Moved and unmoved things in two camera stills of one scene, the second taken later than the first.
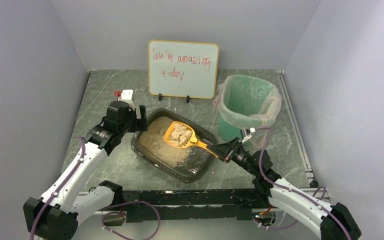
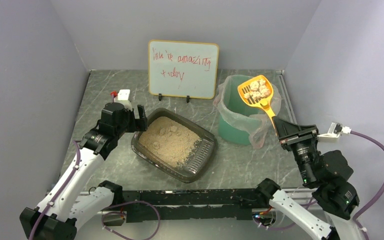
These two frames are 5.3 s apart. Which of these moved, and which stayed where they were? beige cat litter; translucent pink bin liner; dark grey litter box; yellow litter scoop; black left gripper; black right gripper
Moved: yellow litter scoop; black right gripper
Stayed: beige cat litter; dark grey litter box; translucent pink bin liner; black left gripper
